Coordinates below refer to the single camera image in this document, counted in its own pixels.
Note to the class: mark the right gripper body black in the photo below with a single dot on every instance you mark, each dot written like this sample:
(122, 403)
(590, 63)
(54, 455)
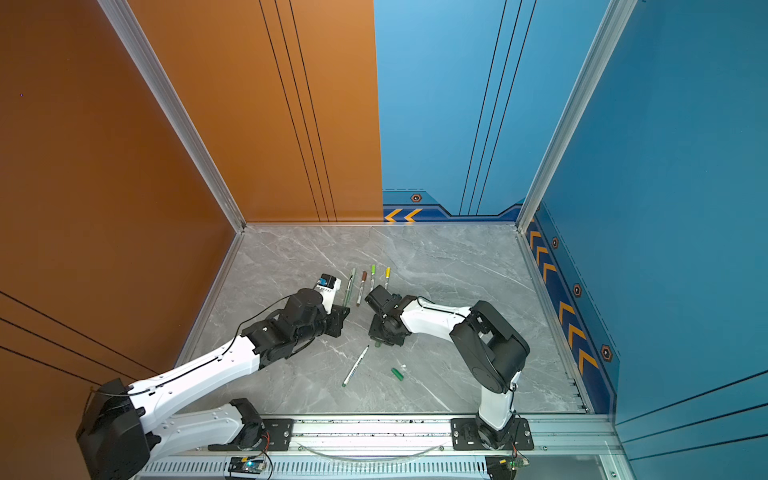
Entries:
(380, 332)

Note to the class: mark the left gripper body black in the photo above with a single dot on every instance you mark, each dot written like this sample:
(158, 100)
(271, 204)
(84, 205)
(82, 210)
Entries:
(333, 321)

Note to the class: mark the white pen dark green end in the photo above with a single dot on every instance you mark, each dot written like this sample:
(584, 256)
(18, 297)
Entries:
(349, 287)

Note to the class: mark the white pen green tip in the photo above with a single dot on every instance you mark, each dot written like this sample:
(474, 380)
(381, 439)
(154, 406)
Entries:
(355, 366)

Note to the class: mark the white pen brown end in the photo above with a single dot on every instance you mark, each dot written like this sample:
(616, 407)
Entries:
(361, 289)

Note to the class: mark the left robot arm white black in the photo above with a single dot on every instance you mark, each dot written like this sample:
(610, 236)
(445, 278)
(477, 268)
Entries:
(124, 427)

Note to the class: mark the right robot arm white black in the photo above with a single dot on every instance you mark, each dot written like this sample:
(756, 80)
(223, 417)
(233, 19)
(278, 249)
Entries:
(494, 352)

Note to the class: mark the left green circuit board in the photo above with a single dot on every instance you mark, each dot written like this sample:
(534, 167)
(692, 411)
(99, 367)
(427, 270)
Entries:
(248, 467)

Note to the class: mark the green circuit board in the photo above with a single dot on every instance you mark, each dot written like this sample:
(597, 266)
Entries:
(505, 467)
(248, 467)

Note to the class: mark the right green circuit board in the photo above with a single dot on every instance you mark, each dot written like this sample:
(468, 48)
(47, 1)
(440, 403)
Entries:
(505, 467)

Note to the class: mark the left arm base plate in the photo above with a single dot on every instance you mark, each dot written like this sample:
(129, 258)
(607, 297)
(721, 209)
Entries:
(276, 434)

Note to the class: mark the aluminium front rail frame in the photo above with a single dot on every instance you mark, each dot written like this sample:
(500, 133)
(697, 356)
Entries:
(415, 446)

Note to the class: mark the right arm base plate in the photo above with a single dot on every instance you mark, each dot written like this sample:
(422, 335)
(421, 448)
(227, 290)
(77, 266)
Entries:
(469, 434)

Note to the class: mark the left aluminium corner post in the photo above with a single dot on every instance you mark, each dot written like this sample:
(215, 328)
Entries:
(129, 31)

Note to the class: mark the aluminium corner post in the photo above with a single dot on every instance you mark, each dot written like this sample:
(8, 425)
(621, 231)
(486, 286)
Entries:
(129, 31)
(610, 30)

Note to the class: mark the right aluminium corner post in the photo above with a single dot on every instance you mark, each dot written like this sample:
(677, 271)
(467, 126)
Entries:
(610, 30)

